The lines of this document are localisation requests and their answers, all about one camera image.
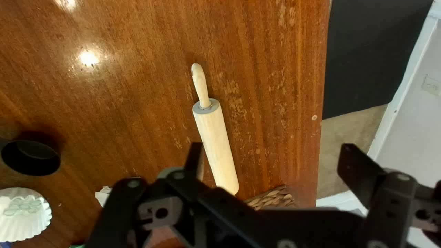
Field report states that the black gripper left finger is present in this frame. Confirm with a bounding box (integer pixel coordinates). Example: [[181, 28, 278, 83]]
[[85, 140, 258, 248]]

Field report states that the white paper coffee filter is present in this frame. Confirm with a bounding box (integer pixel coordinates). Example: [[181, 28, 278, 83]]
[[0, 187, 52, 242]]

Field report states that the black measuring cup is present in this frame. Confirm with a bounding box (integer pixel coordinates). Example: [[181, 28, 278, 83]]
[[1, 139, 60, 176]]

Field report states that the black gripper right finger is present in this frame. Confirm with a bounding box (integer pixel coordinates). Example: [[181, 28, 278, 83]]
[[336, 141, 441, 248]]

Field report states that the wooden rolling pin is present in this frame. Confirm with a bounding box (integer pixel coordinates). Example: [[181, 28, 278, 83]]
[[189, 63, 239, 194]]

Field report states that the wicker basket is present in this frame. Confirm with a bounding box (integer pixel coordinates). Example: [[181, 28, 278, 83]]
[[246, 185, 296, 209]]

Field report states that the crumpled white napkin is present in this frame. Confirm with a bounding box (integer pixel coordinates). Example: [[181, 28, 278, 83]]
[[94, 185, 111, 206]]

